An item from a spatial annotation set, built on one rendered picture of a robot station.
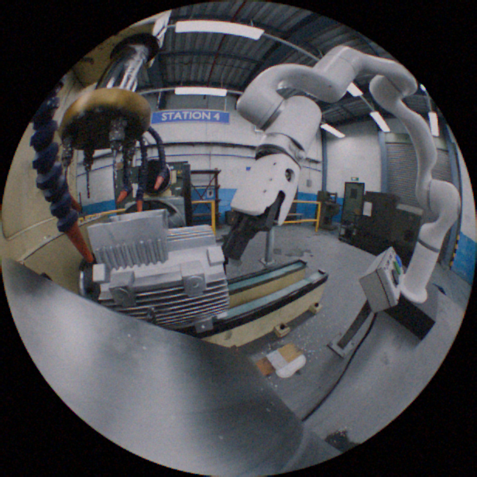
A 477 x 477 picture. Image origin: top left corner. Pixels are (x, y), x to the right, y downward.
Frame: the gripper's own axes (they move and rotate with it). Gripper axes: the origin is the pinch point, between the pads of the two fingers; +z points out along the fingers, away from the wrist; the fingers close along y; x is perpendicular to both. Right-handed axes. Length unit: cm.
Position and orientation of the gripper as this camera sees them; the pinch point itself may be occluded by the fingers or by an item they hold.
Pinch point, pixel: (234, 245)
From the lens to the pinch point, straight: 22.0
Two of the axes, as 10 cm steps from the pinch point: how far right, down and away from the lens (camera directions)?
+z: -4.5, 8.9, 0.7
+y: -4.3, -2.9, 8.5
